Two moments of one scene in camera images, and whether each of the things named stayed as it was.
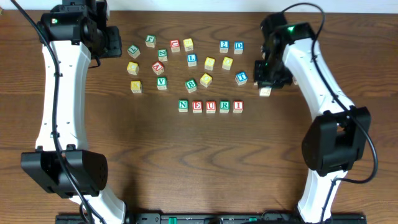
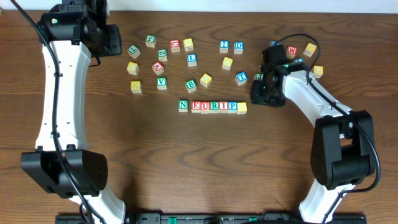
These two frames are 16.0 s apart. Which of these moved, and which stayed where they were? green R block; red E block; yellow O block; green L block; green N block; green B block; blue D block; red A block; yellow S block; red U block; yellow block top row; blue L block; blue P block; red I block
Moved: red U block; blue P block; yellow S block; green R block; red I block
Stayed: blue L block; yellow block top row; red E block; red A block; green L block; blue D block; green N block; green B block; yellow O block
